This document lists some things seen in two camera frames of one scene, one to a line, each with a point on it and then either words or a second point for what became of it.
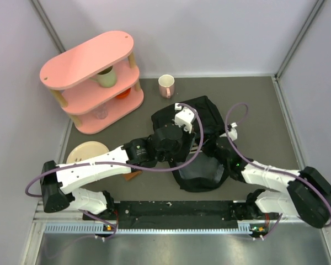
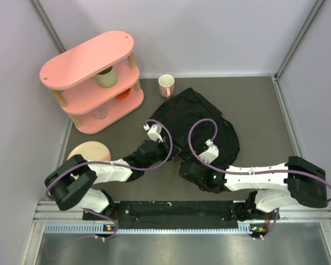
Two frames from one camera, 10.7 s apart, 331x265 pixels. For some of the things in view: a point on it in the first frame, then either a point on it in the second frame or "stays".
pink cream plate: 86,150 stays
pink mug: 166,85 stays
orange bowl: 124,94 stays
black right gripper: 208,152 → 205,164
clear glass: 101,112 stays
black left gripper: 188,137 → 165,148
